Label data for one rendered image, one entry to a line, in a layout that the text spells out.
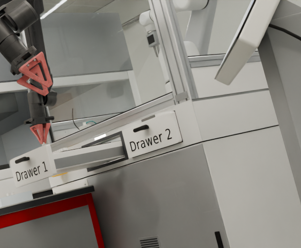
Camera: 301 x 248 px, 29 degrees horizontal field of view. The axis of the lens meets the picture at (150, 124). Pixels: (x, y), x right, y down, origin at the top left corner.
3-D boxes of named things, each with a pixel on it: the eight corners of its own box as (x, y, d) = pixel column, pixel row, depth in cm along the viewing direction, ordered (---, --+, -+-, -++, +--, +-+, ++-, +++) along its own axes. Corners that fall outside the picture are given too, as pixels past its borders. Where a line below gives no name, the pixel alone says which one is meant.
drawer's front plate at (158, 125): (179, 142, 199) (170, 111, 201) (128, 158, 221) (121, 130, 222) (182, 141, 201) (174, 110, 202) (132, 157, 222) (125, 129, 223)
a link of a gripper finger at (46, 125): (54, 141, 225) (49, 117, 226) (37, 143, 220) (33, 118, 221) (45, 144, 230) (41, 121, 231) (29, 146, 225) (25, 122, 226)
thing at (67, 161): (54, 170, 205) (50, 154, 205) (20, 182, 224) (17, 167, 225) (140, 152, 231) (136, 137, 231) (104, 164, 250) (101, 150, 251)
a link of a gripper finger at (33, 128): (57, 140, 226) (52, 117, 227) (41, 142, 221) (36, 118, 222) (48, 144, 231) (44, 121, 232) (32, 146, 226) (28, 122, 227)
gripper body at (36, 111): (55, 120, 227) (51, 102, 228) (31, 122, 221) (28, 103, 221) (46, 124, 232) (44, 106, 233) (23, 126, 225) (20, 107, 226)
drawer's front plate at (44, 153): (53, 175, 202) (45, 144, 203) (15, 188, 224) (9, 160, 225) (57, 174, 203) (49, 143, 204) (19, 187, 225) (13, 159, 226)
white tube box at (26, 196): (2, 207, 229) (0, 198, 229) (-1, 208, 237) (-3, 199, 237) (33, 199, 234) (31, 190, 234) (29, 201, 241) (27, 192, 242)
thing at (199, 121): (201, 140, 194) (191, 99, 195) (50, 187, 270) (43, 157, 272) (351, 108, 256) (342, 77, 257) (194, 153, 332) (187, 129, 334)
